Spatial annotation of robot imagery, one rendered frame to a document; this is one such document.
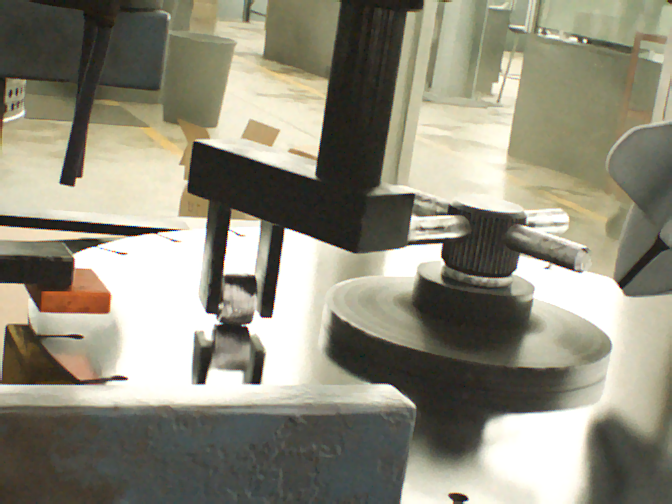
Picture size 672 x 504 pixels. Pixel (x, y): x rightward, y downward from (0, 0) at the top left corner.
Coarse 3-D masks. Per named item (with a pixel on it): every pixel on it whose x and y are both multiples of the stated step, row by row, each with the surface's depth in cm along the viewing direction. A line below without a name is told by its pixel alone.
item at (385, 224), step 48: (336, 48) 42; (384, 48) 42; (336, 96) 42; (384, 96) 42; (240, 144) 47; (336, 144) 42; (384, 144) 43; (192, 192) 47; (240, 192) 45; (288, 192) 44; (336, 192) 42; (384, 192) 42; (336, 240) 42; (384, 240) 43
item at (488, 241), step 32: (416, 192) 52; (416, 224) 46; (448, 224) 47; (480, 224) 48; (512, 224) 48; (544, 224) 51; (448, 256) 49; (480, 256) 48; (512, 256) 49; (544, 256) 47; (576, 256) 46
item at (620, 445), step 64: (128, 256) 55; (192, 256) 57; (320, 256) 60; (384, 256) 62; (64, 320) 45; (128, 320) 46; (192, 320) 48; (256, 320) 49; (320, 320) 50; (640, 320) 57; (128, 384) 40; (192, 384) 41; (256, 384) 42; (320, 384) 43; (384, 384) 44; (448, 384) 45; (640, 384) 48; (448, 448) 39; (512, 448) 40; (576, 448) 41; (640, 448) 41
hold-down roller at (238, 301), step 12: (228, 276) 47; (240, 276) 47; (252, 276) 47; (228, 288) 47; (240, 288) 47; (252, 288) 47; (228, 300) 47; (240, 300) 47; (252, 300) 47; (228, 312) 47; (240, 312) 47; (252, 312) 47; (228, 324) 48; (240, 324) 47
